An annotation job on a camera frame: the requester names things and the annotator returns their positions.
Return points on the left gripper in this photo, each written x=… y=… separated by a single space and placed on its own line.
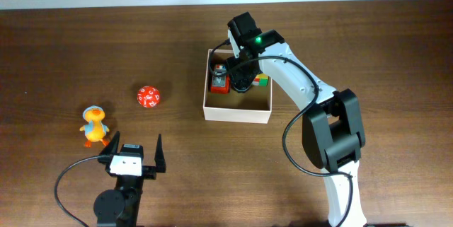
x=150 y=170

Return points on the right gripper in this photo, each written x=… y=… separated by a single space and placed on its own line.
x=233 y=70

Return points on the black round cap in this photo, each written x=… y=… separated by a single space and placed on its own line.
x=241 y=85

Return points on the colourful puzzle cube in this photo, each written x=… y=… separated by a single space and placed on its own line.
x=260 y=80

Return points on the red toy car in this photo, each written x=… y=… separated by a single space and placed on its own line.
x=220 y=82

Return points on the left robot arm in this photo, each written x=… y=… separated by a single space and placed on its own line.
x=120 y=205

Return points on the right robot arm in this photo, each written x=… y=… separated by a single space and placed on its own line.
x=332 y=130

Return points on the white cardboard box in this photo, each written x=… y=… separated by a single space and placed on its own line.
x=253 y=106

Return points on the orange plush duck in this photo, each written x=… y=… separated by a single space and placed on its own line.
x=94 y=130

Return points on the red letter ball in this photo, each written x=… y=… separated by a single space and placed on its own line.
x=148 y=96

